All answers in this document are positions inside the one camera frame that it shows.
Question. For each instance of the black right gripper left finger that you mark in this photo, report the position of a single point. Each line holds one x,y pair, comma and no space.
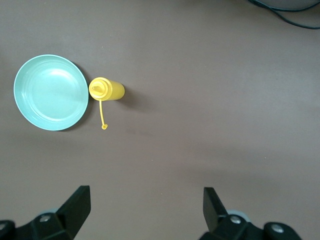
65,222

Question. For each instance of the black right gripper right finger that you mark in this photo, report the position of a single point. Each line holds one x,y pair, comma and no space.
225,227

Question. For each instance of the yellow mustard squeeze bottle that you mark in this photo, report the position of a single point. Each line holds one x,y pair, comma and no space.
112,91

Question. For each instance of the mint green plate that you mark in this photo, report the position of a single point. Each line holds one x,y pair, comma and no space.
50,93

